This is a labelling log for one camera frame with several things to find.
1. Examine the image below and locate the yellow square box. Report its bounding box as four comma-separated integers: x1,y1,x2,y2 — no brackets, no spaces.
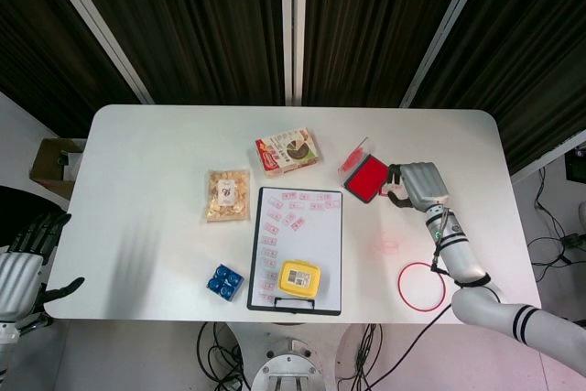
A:
277,258,323,297

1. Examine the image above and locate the white slanted frame post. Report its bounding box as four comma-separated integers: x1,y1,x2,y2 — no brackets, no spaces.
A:
398,0,498,109
36,0,155,104

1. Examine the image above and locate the white upright frame post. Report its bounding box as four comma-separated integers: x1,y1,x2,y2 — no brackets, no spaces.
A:
279,0,309,106

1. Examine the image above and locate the blue toy building block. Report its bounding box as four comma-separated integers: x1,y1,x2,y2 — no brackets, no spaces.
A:
204,263,244,301

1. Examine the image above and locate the clear bag of snacks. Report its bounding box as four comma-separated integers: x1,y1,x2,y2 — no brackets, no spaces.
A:
201,168,253,224

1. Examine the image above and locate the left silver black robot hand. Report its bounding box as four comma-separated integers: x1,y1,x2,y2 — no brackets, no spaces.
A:
0,211,86,321

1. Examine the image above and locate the white paper with red stamps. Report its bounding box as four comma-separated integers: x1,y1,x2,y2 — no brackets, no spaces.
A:
250,188,342,310

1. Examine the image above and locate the white frame beam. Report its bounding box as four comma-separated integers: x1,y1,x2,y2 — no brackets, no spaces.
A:
510,128,586,186

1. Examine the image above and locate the red ink pad clear lid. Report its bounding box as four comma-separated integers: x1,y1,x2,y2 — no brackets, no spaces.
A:
337,136,396,205

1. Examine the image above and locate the grey robot torso column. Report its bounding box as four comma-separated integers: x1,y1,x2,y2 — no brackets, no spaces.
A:
249,338,338,391

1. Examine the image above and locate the black floor cable bundle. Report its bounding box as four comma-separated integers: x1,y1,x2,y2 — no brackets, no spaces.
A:
196,321,251,391
526,166,586,282
336,303,455,391

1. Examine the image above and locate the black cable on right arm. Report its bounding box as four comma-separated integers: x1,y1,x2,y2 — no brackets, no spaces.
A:
431,207,491,289

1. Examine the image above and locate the black electronic device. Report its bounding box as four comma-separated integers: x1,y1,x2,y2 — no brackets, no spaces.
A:
565,143,586,181

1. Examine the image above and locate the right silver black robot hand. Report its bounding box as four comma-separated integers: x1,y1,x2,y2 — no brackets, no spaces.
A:
378,160,450,213

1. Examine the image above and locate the thin red ring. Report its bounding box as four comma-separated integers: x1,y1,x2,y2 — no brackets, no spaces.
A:
396,261,448,312

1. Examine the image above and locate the brown cardboard box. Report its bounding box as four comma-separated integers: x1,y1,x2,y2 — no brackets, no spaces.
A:
29,137,86,200

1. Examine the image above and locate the black clipboard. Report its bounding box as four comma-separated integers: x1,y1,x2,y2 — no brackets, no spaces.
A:
246,186,344,317

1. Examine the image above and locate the dark pleated curtain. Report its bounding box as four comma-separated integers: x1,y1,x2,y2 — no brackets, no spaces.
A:
0,0,586,172

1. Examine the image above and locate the printed snack carton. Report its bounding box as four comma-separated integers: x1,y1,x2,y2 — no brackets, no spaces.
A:
254,128,322,179

